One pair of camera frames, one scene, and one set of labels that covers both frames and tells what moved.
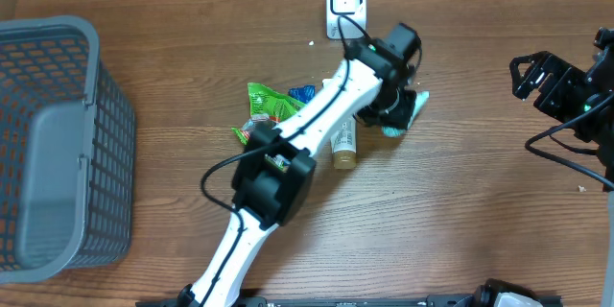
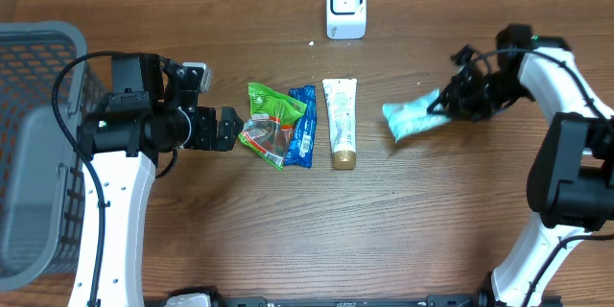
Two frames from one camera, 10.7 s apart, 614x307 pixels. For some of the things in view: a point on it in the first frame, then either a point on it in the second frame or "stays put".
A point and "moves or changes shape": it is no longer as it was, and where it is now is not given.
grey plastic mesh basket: [67, 151] stays put
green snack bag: [268, 108] stays put
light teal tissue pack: [396, 131] moves or changes shape
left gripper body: [390, 106] -> [200, 129]
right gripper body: [567, 93] -> [479, 91]
